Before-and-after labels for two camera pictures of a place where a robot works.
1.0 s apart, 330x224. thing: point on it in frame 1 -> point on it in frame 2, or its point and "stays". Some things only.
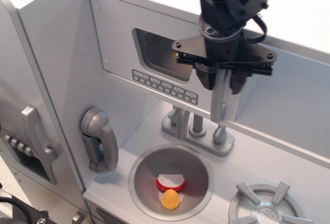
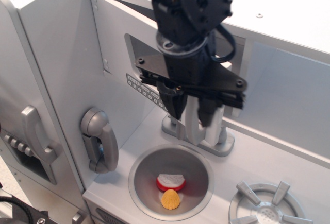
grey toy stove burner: x=266 y=203 stays
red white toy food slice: x=166 y=181 stays
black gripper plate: x=233 y=54 -> x=193 y=70
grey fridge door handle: x=36 y=136 stays
